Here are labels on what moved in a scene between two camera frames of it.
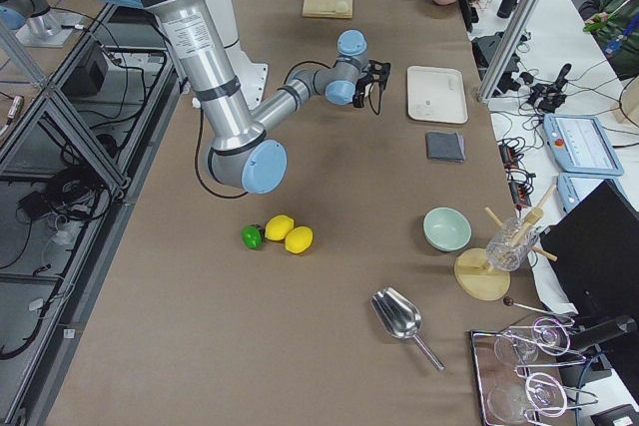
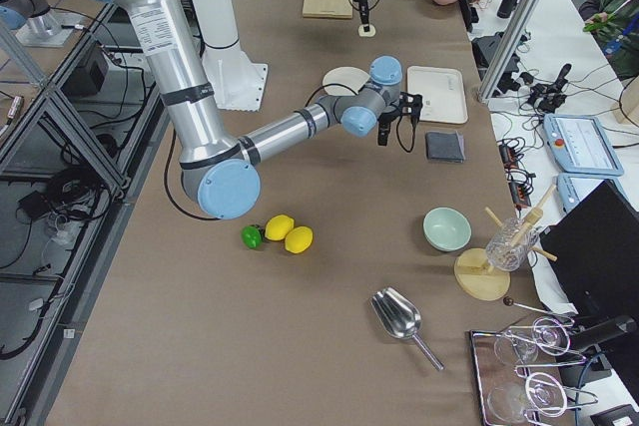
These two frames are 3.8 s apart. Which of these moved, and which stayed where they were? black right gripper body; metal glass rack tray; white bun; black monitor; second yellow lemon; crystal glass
Moved: black right gripper body; white bun
Stayed: crystal glass; metal glass rack tray; black monitor; second yellow lemon
